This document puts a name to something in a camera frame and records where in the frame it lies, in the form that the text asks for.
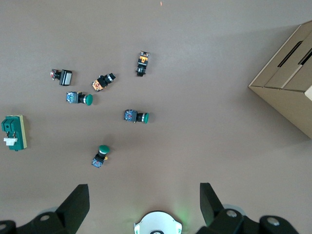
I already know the black selector switch orange block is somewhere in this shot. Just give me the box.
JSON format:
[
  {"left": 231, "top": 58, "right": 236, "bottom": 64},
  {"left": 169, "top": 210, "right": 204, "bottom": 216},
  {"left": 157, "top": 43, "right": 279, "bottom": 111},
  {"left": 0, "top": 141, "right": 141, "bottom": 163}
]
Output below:
[
  {"left": 136, "top": 51, "right": 151, "bottom": 78},
  {"left": 91, "top": 73, "right": 117, "bottom": 93}
]

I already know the brown paper table cover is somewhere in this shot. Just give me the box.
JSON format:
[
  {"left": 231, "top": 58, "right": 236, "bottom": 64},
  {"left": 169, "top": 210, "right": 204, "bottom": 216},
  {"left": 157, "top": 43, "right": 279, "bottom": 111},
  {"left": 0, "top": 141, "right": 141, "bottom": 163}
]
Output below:
[{"left": 0, "top": 0, "right": 312, "bottom": 234}]

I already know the green load switch white lever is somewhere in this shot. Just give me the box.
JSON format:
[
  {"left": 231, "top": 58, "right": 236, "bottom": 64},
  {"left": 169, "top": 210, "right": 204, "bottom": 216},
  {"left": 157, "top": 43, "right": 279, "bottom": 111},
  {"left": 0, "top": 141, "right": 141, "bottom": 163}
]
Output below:
[{"left": 1, "top": 115, "right": 28, "bottom": 152}]

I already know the green mushroom pushbutton switch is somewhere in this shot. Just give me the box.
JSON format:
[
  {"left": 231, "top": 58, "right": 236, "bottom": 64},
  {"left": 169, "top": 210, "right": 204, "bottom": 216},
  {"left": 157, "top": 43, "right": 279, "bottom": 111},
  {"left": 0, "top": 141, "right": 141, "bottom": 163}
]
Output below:
[
  {"left": 66, "top": 91, "right": 94, "bottom": 107},
  {"left": 124, "top": 109, "right": 150, "bottom": 124},
  {"left": 91, "top": 145, "right": 111, "bottom": 169}
]

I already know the black square pushbutton switch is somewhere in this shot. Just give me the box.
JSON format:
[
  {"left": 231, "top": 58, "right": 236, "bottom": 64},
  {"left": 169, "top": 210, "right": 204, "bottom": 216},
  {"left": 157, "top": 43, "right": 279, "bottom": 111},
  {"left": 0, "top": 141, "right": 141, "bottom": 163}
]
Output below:
[{"left": 50, "top": 69, "right": 73, "bottom": 87}]

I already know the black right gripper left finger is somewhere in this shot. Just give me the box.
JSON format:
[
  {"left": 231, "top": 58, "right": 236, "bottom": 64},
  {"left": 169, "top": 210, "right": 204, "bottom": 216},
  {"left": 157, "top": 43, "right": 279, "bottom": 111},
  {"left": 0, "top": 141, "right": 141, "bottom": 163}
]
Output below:
[{"left": 0, "top": 184, "right": 91, "bottom": 234}]

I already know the brown cardboard drawer box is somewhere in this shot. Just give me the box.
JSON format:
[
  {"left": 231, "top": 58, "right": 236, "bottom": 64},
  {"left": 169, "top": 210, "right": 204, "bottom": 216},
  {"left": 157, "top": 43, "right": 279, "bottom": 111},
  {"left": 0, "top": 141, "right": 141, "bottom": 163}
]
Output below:
[{"left": 248, "top": 20, "right": 312, "bottom": 140}]

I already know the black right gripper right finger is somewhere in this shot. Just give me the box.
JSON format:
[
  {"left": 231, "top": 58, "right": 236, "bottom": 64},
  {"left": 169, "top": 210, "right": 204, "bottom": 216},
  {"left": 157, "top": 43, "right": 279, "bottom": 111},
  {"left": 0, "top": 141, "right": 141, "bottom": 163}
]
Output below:
[{"left": 196, "top": 182, "right": 301, "bottom": 234}]

